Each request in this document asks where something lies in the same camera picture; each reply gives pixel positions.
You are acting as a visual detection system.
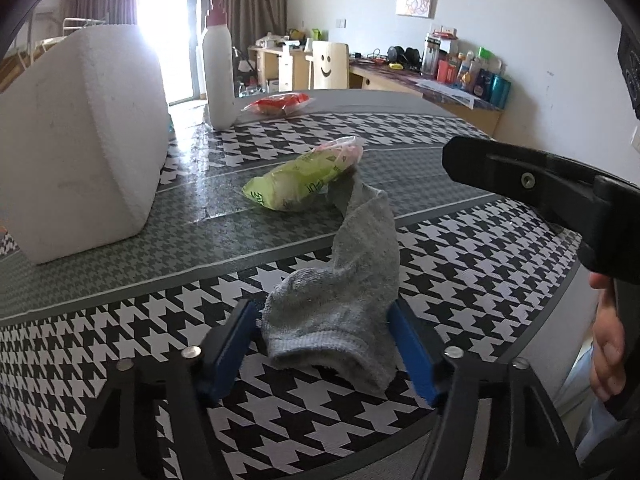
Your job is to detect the yellow-green plastic packet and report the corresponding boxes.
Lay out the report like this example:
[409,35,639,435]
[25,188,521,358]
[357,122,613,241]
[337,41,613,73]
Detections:
[242,136,366,212]

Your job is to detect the white pump bottle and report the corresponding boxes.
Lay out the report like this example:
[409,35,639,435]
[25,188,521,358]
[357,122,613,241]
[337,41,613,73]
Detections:
[200,0,237,130]

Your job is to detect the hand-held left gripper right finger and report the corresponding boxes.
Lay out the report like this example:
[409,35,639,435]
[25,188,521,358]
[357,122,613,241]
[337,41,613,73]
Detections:
[386,300,583,480]

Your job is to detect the white foam box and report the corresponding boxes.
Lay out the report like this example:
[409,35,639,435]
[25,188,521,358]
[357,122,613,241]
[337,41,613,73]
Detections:
[0,24,173,266]

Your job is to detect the wooden chair with smiley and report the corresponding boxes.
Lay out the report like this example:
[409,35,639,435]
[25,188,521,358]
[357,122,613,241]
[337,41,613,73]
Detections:
[311,41,350,91]

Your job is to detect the grey sock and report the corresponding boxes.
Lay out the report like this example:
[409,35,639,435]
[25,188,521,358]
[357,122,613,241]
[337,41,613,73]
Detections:
[260,169,401,392]

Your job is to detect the steel thermos bottle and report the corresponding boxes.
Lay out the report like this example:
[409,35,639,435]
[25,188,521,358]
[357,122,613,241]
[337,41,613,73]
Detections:
[424,34,441,77]

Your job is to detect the printed paper sheets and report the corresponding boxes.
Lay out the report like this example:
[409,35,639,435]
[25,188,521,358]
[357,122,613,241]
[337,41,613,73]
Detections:
[415,78,475,109]

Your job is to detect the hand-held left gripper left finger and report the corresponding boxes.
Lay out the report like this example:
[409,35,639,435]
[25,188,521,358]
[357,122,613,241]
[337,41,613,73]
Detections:
[65,299,261,480]

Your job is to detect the houndstooth tablecloth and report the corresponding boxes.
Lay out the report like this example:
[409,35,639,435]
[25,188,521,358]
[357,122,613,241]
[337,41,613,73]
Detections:
[0,89,586,480]

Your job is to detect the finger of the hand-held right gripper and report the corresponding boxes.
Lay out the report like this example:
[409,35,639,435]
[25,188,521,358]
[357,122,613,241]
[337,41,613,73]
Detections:
[442,135,601,221]

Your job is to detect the person's right hand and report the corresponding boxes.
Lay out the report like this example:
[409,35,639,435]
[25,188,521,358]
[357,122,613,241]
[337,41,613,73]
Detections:
[589,272,627,402]

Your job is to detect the black headphones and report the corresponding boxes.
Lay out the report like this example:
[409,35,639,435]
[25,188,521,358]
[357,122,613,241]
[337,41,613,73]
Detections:
[387,46,423,68]

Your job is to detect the cluttered wooden desk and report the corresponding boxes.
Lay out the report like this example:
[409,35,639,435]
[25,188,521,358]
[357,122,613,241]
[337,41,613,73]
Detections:
[348,57,503,138]

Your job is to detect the person's light blue clothing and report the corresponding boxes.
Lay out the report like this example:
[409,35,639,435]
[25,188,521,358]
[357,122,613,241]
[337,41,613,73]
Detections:
[552,340,623,463]

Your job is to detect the glass balcony door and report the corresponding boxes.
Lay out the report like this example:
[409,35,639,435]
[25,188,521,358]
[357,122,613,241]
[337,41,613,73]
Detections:
[135,0,206,107]

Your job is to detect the red snack packet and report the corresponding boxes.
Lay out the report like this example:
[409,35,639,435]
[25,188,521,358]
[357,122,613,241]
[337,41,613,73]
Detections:
[241,92,316,119]

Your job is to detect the grey metal bunk bed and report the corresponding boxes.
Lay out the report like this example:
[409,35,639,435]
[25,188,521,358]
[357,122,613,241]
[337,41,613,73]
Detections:
[0,10,108,93]

